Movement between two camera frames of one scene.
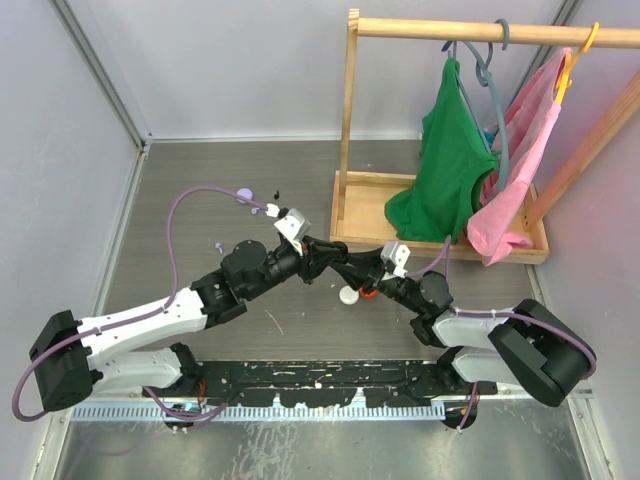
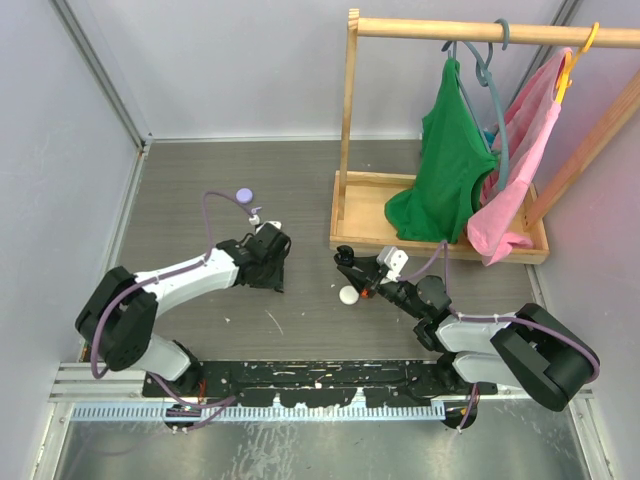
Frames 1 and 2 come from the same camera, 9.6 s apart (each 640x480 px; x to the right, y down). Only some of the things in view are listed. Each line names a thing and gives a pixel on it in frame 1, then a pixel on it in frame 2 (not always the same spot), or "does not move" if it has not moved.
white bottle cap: x=348 y=295 does not move
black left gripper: x=313 y=260 to x=275 y=281
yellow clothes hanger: x=566 y=78 does not move
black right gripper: x=365 y=264 does not move
